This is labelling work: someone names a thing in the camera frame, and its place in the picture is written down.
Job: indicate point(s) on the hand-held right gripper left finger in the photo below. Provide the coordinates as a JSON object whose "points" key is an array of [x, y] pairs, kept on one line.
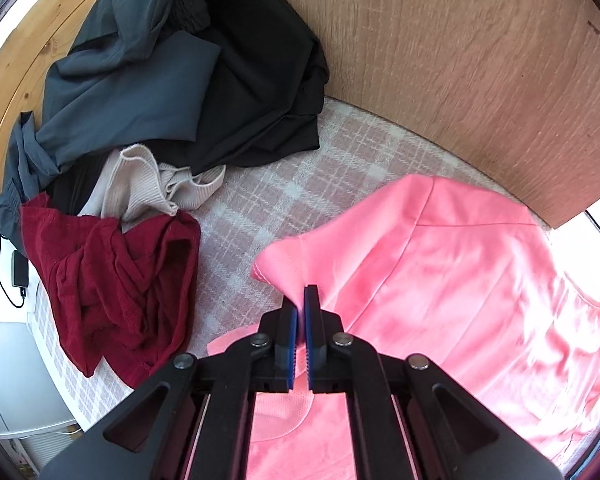
{"points": [[292, 340]]}

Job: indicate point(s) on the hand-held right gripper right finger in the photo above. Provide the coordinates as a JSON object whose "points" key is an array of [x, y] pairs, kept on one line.
{"points": [[310, 340]]}

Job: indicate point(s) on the pink t-shirt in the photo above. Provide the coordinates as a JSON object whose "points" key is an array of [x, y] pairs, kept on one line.
{"points": [[455, 285]]}

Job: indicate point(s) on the pink plaid blanket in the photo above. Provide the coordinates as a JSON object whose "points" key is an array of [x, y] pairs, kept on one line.
{"points": [[290, 185]]}

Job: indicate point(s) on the dark red garment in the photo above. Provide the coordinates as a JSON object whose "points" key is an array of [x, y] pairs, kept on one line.
{"points": [[120, 285]]}

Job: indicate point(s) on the beige knit garment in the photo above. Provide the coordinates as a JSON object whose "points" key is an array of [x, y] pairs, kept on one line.
{"points": [[135, 185]]}

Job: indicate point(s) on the black garment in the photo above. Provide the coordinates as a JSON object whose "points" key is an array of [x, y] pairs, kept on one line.
{"points": [[260, 75]]}

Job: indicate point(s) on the light wooden board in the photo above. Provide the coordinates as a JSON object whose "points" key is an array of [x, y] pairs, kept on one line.
{"points": [[455, 60]]}

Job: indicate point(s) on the pine plank panel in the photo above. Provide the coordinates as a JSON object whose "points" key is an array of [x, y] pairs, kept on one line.
{"points": [[15, 105]]}

